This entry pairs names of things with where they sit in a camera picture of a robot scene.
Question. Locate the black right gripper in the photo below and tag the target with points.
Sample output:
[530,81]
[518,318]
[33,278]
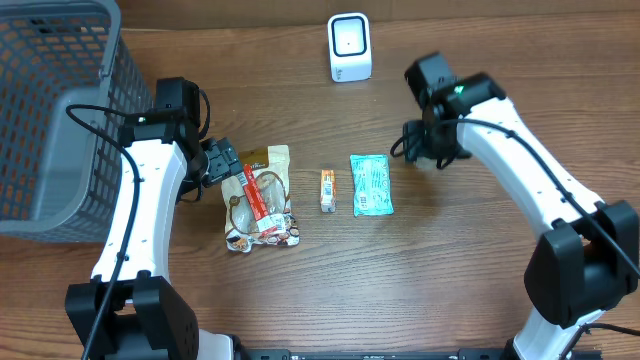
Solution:
[417,145]

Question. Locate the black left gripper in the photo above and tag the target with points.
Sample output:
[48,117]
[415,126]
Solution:
[223,161]

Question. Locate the green lid jar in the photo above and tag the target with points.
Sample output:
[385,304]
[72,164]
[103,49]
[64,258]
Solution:
[426,164]

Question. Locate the teal wet wipes pack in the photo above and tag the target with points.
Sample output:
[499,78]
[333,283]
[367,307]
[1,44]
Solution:
[372,185]

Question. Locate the red white snack bar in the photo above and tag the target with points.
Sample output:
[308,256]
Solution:
[266,225]

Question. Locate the orange tissue pack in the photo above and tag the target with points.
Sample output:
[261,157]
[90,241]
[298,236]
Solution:
[328,191]

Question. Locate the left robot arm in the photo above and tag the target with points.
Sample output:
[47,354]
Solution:
[129,308]

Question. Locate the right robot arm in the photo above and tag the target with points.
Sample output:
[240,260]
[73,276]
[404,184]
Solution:
[586,258]

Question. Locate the white barcode scanner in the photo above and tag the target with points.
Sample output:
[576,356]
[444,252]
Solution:
[350,47]

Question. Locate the grey plastic shopping basket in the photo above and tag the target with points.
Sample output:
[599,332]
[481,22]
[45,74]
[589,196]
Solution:
[59,182]

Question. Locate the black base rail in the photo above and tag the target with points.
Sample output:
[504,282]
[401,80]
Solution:
[285,354]

